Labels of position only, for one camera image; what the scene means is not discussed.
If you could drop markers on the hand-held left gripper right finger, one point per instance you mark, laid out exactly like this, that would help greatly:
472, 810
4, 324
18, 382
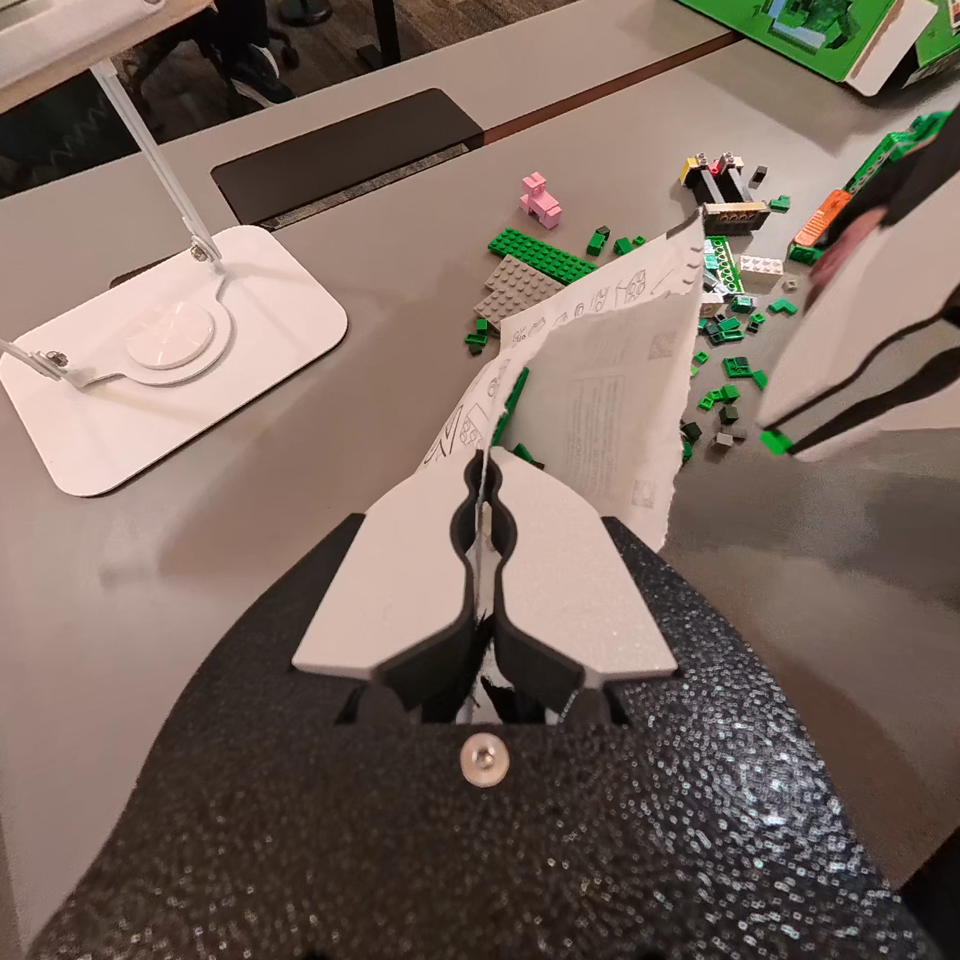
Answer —
577, 592

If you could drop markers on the large green toy baseplate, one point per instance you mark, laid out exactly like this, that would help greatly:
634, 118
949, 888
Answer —
540, 251

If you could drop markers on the orange brick separator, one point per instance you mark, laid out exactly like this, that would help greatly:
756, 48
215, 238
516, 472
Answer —
821, 221

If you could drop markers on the white desk lamp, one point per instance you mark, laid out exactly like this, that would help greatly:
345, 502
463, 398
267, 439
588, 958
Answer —
187, 390

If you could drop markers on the dark cloth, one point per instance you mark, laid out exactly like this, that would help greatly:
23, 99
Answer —
937, 915

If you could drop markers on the black toy brick assembly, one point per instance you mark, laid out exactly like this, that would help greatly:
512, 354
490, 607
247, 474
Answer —
724, 191

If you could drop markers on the grey desk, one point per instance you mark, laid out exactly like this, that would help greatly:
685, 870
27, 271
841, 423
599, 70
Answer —
187, 600

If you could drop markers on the pile of green toy bricks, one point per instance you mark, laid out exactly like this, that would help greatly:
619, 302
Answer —
727, 330

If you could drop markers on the green toy box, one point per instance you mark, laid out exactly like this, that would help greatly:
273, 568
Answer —
750, 30

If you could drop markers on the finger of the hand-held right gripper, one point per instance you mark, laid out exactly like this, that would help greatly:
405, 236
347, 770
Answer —
885, 300
915, 412

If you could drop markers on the pink toy brick pig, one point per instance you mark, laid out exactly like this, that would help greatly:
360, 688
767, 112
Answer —
540, 199

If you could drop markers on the grey toy baseplate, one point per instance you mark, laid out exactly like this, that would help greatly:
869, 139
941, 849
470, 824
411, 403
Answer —
525, 277
502, 307

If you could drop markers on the green toy brick build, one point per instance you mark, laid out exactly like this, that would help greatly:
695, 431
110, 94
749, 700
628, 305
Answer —
892, 146

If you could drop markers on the small green toy brick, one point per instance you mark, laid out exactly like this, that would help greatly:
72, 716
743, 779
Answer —
775, 442

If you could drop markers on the white printed paper bag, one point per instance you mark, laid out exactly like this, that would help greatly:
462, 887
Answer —
600, 390

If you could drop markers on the long white toy brick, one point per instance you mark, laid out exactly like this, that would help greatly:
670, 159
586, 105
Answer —
761, 268

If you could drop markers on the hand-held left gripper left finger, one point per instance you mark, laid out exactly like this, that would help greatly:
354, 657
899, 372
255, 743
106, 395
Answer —
390, 592

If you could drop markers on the person's right hand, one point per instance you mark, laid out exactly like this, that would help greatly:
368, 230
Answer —
844, 255

